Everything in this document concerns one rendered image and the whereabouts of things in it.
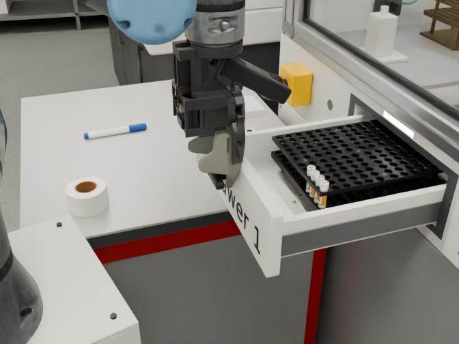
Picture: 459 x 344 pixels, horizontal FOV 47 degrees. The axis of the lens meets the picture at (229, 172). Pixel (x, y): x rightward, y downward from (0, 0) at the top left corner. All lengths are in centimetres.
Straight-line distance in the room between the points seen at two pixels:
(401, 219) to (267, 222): 22
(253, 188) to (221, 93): 13
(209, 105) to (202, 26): 10
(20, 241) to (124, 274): 26
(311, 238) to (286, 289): 43
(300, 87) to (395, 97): 30
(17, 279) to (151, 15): 34
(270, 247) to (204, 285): 39
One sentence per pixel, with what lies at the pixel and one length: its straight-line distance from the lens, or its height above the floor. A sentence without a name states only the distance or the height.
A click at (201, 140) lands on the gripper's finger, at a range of 76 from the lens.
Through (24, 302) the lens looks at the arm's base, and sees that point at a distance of 66.
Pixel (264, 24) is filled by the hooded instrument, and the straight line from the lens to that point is 160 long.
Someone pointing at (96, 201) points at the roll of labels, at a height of 79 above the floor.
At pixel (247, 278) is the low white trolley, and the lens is 108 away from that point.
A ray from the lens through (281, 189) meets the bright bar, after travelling 83.
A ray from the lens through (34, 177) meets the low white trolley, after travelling 109.
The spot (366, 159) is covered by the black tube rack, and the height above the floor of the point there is 90.
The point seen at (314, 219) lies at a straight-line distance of 71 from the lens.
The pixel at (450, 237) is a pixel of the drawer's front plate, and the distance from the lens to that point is 79.
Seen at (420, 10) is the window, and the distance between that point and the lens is 84.
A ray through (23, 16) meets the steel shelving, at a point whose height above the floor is 15.
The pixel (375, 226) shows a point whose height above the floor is 86.
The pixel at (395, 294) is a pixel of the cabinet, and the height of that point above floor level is 64.
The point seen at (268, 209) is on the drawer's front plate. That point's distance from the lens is 65.
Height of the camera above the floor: 131
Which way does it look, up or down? 32 degrees down
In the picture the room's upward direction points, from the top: straight up
